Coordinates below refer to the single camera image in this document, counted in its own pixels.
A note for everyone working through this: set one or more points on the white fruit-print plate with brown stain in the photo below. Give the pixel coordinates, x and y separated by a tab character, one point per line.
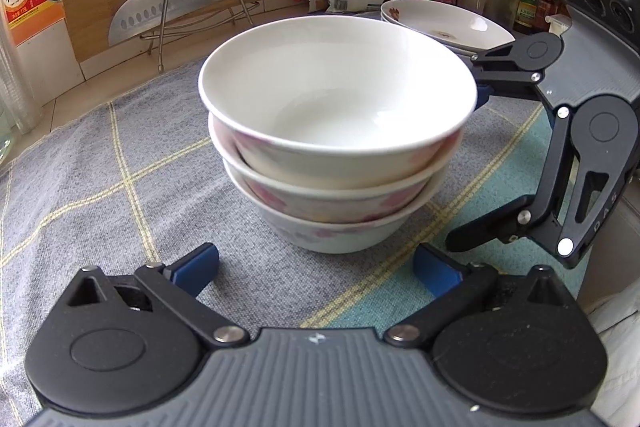
450	21

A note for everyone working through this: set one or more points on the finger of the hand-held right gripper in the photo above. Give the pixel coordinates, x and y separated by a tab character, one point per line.
490	229
484	96

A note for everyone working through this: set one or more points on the white bowl with pink flowers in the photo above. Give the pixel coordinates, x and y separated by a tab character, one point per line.
325	238
320	203
325	97

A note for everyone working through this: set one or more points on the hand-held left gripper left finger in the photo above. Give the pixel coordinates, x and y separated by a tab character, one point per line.
200	264

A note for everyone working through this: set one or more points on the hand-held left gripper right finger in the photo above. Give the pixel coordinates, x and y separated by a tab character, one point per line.
432	271

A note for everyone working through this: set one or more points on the grey checked cloth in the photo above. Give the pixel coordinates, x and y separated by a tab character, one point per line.
125	157

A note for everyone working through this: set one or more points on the stack of clear plastic cups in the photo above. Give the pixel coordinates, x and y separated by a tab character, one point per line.
17	97

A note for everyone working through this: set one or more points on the white plastic container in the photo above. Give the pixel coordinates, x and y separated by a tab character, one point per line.
557	25

